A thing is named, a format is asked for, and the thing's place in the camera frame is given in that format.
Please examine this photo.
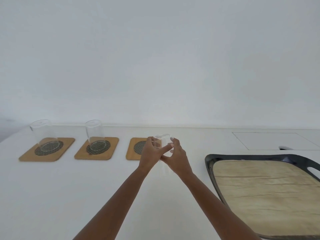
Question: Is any person's right forearm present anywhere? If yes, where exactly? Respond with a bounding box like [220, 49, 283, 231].
[174, 171, 262, 240]

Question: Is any clear drinking glass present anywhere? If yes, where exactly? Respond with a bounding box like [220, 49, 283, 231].
[153, 133, 173, 155]
[29, 119, 58, 152]
[85, 119, 104, 151]

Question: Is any white table hatch cover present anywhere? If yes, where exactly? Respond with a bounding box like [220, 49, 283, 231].
[232, 132, 320, 151]

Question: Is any person's left hand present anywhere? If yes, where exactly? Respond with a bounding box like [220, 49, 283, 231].
[138, 136, 174, 173]

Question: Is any person's right hand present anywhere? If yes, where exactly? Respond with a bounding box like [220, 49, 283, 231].
[159, 137, 195, 177]

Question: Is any wooden coaster with mesh disc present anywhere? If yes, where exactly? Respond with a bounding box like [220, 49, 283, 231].
[18, 137, 76, 162]
[74, 137, 120, 161]
[125, 137, 151, 161]

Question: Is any person's left forearm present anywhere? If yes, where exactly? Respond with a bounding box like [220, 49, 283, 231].
[73, 166, 158, 240]

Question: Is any black serving tray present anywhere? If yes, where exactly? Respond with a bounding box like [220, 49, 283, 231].
[205, 154, 320, 240]

